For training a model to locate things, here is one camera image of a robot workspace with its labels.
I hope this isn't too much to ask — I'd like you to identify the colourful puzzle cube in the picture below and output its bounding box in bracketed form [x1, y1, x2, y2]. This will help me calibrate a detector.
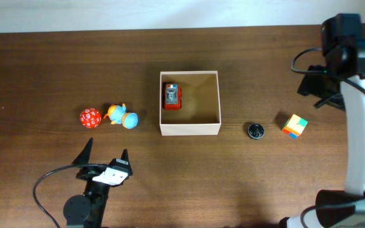
[282, 114, 308, 139]

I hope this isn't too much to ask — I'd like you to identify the red toy fire truck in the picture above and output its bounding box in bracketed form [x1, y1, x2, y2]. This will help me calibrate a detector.
[163, 83, 182, 111]

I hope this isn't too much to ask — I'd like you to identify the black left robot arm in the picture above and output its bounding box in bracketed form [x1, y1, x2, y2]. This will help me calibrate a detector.
[63, 139, 132, 228]

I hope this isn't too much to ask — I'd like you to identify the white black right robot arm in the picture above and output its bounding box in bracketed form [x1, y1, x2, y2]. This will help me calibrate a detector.
[279, 35, 365, 227]

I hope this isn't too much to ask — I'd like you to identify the red ball with white letters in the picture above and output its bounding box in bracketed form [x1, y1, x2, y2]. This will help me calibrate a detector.
[79, 108, 102, 129]

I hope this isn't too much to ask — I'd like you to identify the blue orange toy figure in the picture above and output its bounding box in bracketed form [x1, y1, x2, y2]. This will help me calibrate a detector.
[103, 103, 139, 129]

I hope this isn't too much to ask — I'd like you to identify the black round cap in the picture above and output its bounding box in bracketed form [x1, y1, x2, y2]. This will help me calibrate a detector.
[247, 123, 265, 140]

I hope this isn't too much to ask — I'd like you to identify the beige cardboard box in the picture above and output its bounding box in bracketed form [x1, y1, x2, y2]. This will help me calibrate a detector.
[159, 71, 222, 136]

